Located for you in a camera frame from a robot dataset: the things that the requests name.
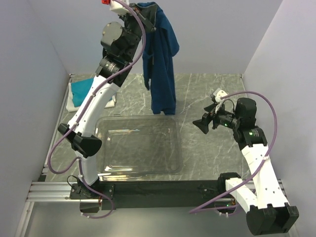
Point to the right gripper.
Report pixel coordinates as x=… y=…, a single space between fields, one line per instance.
x=203 y=123

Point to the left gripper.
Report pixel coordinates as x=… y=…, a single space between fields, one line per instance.
x=145 y=21

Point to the dark blue t-shirt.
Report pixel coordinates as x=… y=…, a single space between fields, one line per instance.
x=158 y=72

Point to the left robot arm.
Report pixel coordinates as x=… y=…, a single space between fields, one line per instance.
x=119 y=42

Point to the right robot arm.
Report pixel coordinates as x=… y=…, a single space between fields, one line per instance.
x=267 y=209

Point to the clear plastic bin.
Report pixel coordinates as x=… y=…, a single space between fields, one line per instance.
x=138 y=145

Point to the teal folded t-shirt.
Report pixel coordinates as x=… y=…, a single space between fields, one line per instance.
x=80 y=89

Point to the white folded t-shirt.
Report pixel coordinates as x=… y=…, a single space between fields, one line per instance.
x=70 y=107

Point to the black base beam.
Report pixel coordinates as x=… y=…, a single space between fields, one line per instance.
x=152 y=194

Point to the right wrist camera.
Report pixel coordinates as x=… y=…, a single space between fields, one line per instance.
x=217 y=95

